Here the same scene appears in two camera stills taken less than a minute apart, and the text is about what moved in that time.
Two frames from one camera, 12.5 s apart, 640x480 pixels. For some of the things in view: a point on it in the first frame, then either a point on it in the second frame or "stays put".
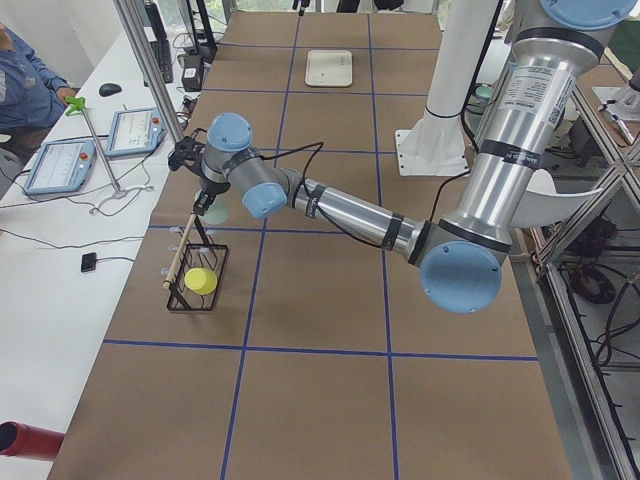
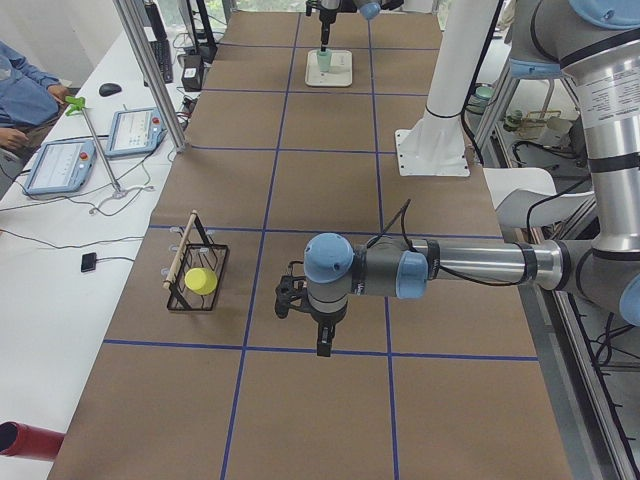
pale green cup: x=217 y=212 → x=324 y=60
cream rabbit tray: x=329 y=68 stays put
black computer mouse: x=109 y=89 stays put
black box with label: x=192 y=76 stays put
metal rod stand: x=78 y=103 stays put
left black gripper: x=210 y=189 → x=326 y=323
